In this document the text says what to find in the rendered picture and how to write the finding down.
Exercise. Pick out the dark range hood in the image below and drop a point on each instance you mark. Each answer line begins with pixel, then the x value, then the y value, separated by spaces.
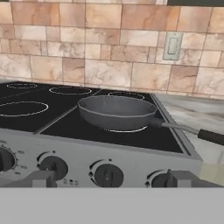
pixel 195 2

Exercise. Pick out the dark grey frying pan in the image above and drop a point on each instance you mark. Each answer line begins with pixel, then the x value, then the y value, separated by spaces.
pixel 116 112

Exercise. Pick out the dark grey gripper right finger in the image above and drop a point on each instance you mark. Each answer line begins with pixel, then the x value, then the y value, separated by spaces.
pixel 182 178

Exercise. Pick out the cream cupboard front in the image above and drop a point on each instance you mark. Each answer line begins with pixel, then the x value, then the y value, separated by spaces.
pixel 213 172

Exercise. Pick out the silver stove with black hob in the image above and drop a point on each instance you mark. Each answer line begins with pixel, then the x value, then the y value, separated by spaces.
pixel 87 140

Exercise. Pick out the black stove knob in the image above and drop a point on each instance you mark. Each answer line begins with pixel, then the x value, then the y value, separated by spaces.
pixel 108 175
pixel 5 159
pixel 55 165
pixel 159 180

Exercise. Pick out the grey wall outlet plate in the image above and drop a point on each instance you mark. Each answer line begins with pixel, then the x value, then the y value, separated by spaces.
pixel 172 46

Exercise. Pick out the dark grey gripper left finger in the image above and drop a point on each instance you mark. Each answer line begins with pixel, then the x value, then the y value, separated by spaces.
pixel 40 178

